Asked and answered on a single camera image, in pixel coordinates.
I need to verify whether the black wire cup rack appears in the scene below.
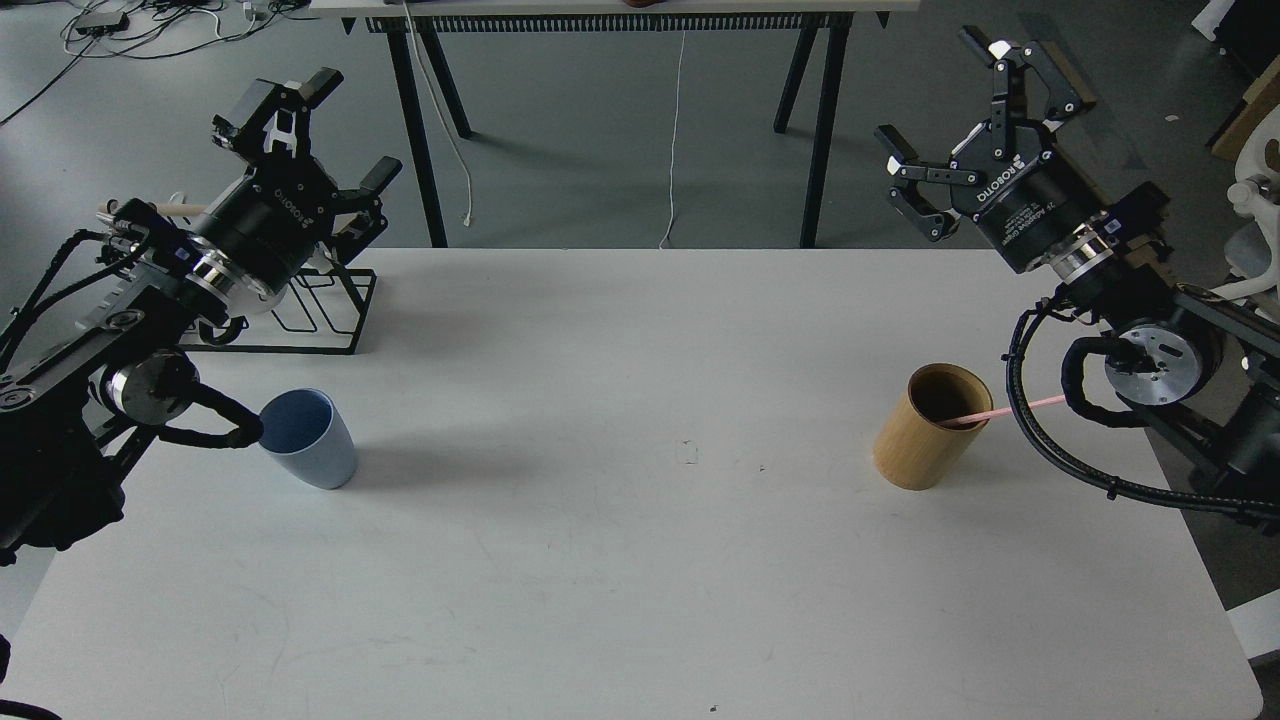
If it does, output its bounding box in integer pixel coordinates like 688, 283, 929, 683
180, 268, 378, 356

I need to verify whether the wooden rack dowel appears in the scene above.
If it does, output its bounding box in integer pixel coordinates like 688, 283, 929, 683
96, 199, 209, 218

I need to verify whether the white hanging cable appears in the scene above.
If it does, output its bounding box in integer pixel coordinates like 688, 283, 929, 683
658, 29, 689, 251

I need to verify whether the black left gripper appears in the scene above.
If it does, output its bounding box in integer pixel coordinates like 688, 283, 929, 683
193, 68, 403, 313

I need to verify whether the floor cable bundle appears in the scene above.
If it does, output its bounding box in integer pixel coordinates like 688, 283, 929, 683
0, 0, 311, 129

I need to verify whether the blue plastic cup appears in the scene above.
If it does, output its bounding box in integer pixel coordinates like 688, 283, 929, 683
259, 388, 358, 489

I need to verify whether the cardboard box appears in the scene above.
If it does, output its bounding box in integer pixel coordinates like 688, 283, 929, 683
1208, 55, 1279, 161

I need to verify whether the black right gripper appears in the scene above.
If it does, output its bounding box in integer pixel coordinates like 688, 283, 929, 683
876, 26, 1105, 273

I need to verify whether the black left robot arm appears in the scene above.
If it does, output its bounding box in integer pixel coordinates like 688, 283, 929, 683
1, 68, 402, 565

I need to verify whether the bamboo cylinder holder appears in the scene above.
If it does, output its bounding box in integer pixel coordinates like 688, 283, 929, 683
872, 363, 995, 491

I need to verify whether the pink chopstick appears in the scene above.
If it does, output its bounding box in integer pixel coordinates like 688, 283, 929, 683
934, 395, 1066, 429

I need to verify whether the white chair base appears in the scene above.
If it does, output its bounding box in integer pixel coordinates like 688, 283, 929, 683
1213, 114, 1279, 322

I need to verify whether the background trestle table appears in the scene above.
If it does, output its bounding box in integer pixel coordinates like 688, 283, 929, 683
308, 0, 923, 249

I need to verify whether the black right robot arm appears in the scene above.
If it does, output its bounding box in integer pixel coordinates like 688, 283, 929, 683
876, 26, 1279, 536

